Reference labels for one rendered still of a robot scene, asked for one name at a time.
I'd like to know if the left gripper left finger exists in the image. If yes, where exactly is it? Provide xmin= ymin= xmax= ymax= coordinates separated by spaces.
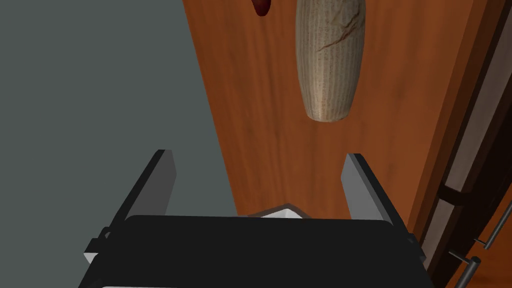
xmin=110 ymin=149 xmax=178 ymax=230

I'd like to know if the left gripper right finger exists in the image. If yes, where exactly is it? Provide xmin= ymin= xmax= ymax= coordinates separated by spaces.
xmin=340 ymin=152 xmax=406 ymax=227

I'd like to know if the white flat object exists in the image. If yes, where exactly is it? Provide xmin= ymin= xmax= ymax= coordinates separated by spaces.
xmin=247 ymin=203 xmax=313 ymax=220

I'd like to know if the beige bread loaf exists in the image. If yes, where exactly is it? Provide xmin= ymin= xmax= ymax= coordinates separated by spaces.
xmin=295 ymin=0 xmax=367 ymax=123

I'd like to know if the dark red fruit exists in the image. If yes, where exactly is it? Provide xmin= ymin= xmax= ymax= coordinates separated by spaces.
xmin=251 ymin=0 xmax=273 ymax=18

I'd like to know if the brown cabinet with metal handles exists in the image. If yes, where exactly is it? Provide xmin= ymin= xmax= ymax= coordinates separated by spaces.
xmin=415 ymin=0 xmax=512 ymax=288

